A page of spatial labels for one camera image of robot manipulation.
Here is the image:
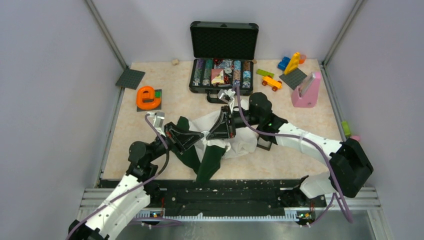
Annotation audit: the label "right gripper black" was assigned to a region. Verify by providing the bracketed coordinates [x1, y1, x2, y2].
[207, 105, 261, 139]

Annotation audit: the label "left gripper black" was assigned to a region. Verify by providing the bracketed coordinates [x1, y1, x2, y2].
[147, 121, 205, 163]

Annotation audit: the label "white and green garment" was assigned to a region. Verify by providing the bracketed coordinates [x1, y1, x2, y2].
[172, 110, 258, 184]

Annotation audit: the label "black square frame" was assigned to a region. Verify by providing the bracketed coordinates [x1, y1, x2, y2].
[256, 136, 273, 151]

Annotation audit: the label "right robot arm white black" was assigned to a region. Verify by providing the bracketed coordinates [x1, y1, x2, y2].
[206, 92, 374, 206]

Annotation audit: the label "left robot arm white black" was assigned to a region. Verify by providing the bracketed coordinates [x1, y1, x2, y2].
[66, 122, 206, 240]

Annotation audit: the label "orange letter e toy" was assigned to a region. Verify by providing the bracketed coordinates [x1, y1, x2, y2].
[135, 86, 162, 111]

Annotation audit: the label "yellow orange toy car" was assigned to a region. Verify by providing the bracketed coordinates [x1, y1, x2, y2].
[262, 76, 283, 92]

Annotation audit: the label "green flat brick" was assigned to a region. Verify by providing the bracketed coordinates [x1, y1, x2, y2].
[256, 69, 275, 78]

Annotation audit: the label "black poker chip case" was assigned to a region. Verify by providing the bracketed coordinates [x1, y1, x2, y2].
[188, 21, 259, 104]

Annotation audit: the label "small wooden cube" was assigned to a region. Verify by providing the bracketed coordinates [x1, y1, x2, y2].
[171, 58, 180, 66]

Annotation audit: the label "dark grey baseplate left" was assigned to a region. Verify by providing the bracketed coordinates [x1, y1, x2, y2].
[115, 68, 146, 90]

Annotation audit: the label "dark grey baseplate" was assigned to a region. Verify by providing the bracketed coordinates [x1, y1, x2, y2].
[279, 68, 307, 90]
[115, 68, 146, 90]

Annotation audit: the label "dark grey baseplate right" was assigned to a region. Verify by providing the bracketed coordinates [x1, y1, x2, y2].
[279, 68, 307, 90]

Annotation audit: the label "blue toy brick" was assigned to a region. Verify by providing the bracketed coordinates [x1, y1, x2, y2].
[277, 56, 291, 71]

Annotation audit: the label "pink metronome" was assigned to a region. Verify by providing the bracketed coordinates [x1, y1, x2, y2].
[291, 71, 322, 108]

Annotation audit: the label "yellow triangular toy brick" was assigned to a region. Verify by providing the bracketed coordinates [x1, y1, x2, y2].
[283, 52, 301, 75]

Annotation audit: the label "orange toy cup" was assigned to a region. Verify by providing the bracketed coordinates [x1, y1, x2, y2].
[298, 54, 307, 65]

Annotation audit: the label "green and pink bricks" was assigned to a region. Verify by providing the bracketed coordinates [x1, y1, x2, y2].
[341, 120, 361, 142]

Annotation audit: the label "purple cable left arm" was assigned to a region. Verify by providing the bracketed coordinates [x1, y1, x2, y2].
[66, 114, 184, 240]

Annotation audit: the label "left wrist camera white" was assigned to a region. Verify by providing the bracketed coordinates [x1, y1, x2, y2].
[146, 111, 165, 132]

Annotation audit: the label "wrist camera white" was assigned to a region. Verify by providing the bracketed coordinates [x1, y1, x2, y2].
[217, 89, 236, 106]
[146, 111, 165, 132]

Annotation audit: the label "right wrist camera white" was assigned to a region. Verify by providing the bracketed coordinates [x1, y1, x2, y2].
[217, 89, 236, 106]

